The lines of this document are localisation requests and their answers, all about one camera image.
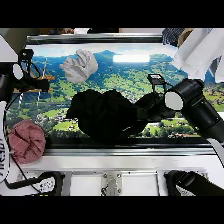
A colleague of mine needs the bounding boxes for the white garment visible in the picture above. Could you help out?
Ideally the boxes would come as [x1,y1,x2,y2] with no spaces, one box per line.
[171,28,224,83]
[0,34,19,64]

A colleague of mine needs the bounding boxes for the dark checked garment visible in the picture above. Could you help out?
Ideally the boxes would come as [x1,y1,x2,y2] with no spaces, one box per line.
[161,28,185,46]

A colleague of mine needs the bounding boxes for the black garment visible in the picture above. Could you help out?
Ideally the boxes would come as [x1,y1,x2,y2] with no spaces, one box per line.
[65,87,158,141]

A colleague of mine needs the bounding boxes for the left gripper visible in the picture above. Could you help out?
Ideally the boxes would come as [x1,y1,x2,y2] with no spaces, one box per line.
[31,79,51,93]

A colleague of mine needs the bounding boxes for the red garment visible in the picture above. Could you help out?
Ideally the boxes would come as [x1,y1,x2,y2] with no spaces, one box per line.
[6,118,47,165]

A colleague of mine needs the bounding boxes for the white clothes hanger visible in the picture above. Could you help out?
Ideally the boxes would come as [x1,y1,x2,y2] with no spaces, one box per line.
[35,57,50,101]

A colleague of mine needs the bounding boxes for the silver frame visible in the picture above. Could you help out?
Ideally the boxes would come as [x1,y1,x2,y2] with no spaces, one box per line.
[0,32,224,197]

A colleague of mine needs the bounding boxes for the grey garment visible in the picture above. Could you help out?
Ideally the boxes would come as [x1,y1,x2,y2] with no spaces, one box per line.
[59,48,100,85]

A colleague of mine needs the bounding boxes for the black cable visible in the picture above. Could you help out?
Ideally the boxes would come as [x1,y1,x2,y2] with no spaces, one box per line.
[4,93,45,195]

